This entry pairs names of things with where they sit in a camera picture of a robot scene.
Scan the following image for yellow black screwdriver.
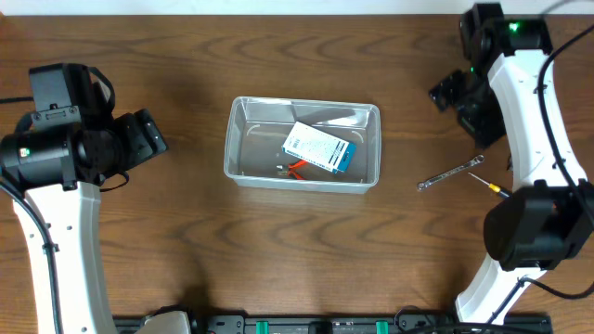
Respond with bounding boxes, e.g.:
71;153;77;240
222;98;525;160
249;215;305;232
469;172;511;199

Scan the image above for silver combination wrench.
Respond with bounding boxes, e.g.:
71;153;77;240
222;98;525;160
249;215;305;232
417;154;484;191

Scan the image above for clear plastic container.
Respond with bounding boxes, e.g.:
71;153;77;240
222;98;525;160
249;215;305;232
224;96;381;194

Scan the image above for red handled pliers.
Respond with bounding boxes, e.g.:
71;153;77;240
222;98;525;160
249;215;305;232
277;160;307;180

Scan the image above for white and blue box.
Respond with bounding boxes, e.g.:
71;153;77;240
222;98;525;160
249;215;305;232
281;122;356;173

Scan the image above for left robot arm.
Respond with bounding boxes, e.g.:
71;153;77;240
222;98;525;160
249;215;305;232
1;63;168;333

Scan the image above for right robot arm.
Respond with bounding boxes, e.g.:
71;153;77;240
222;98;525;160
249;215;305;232
430;3;593;333

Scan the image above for black mounting rail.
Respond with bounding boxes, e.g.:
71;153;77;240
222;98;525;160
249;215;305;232
114;310;553;334

